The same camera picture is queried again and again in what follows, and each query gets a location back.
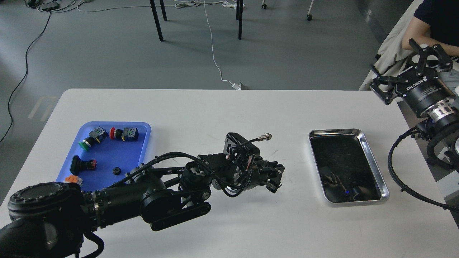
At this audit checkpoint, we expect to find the black floor cable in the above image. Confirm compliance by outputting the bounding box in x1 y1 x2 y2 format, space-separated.
0 0 60 142

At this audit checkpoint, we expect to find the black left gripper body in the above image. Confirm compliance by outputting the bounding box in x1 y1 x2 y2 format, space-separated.
212 132 273 197

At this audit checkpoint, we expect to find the orange white switch block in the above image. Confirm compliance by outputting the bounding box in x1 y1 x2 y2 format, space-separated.
64 175 83 186

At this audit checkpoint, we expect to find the black table leg right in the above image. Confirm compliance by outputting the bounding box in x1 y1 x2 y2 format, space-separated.
236 0 243 40

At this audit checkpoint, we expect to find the seated person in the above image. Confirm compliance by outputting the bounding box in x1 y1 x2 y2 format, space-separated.
401 0 459 64

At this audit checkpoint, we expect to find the red push button switch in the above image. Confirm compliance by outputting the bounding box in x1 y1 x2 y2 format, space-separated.
109 127 139 142

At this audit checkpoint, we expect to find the black table leg left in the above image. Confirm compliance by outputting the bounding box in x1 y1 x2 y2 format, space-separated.
149 0 168 42

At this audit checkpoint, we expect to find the black switch with red end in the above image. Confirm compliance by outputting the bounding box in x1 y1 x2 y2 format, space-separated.
69 155 97 176

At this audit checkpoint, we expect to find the green push button switch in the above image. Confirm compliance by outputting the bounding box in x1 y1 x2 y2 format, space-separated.
78 126 108 151

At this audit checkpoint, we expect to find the black table leg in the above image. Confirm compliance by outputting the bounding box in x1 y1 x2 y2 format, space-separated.
149 0 168 42
236 0 243 40

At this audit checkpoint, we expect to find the silver metal tray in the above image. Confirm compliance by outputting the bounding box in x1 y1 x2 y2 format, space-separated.
308 128 390 207

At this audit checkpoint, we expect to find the blue plastic tray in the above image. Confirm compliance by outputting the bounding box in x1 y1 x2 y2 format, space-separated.
56 121 151 191

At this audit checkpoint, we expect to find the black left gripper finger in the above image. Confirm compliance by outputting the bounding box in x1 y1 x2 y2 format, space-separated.
264 162 285 177
265 175 282 193

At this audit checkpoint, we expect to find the beige jacket on chair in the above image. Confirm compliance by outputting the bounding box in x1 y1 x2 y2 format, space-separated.
374 0 423 76

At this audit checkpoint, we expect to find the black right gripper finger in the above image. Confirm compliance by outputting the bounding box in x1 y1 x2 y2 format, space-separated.
369 65 409 105
409 38 454 77

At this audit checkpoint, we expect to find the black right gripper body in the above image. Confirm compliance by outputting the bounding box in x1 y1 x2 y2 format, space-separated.
396 68 456 119

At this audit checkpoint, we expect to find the black gear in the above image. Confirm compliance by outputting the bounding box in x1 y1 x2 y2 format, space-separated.
112 167 121 175

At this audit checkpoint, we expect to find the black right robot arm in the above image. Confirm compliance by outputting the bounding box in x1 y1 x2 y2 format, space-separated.
370 39 459 212

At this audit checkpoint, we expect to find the white floor cable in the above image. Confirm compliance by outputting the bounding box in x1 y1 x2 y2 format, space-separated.
77 0 248 90

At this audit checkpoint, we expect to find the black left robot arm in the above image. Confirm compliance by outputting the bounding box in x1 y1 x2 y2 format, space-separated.
1 132 285 258

